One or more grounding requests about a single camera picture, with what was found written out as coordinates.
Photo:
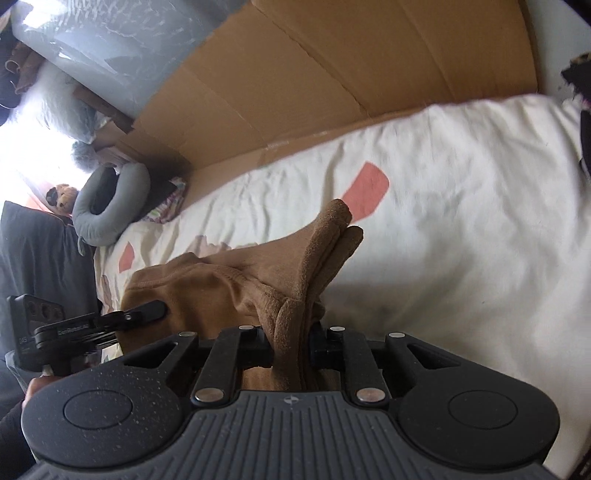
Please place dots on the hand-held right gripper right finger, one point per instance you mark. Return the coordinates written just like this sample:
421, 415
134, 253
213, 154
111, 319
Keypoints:
323, 350

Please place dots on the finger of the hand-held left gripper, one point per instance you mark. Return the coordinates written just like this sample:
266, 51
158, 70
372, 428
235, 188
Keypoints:
143, 311

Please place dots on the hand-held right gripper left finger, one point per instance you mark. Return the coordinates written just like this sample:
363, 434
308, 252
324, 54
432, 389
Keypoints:
258, 350

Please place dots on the brown printed t-shirt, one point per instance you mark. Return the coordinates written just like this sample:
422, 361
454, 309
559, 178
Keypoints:
207, 295

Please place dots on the person's left hand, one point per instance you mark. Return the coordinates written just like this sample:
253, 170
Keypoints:
39, 385

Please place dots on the dark grey pillow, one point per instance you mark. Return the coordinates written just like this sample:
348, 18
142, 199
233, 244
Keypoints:
41, 258

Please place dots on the grey neck pillow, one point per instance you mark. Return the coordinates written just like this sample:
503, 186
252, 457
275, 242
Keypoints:
92, 226

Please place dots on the floral patterned cloth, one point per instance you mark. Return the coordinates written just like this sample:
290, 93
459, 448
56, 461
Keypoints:
166, 212

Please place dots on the black flat pad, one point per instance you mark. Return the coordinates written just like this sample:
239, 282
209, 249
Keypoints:
159, 196

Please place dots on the brown teddy bear toy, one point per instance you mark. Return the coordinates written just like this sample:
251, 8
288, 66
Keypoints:
64, 196

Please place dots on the clear plastic bag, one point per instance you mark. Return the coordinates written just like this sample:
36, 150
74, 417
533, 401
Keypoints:
85, 157

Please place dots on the cream bear print blanket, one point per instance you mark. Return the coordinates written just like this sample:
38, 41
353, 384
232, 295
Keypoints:
461, 207

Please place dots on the white pillow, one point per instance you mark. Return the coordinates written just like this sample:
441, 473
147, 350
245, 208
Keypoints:
51, 101

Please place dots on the grey plastic-wrapped mattress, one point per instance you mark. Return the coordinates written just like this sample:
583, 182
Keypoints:
115, 46

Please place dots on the flat brown cardboard sheet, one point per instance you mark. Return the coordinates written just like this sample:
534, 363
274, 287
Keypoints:
323, 69

